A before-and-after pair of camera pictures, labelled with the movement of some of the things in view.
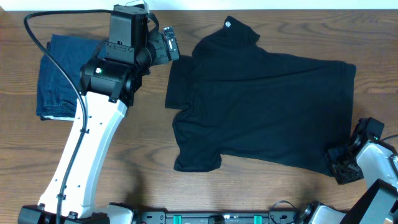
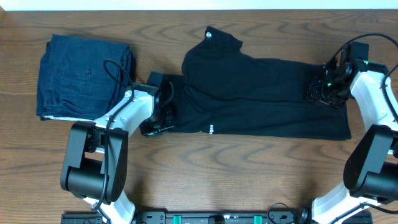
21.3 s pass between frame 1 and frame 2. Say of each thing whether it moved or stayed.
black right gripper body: moved
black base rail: stayed
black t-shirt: moved
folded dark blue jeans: stayed
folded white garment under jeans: stayed
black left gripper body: moved
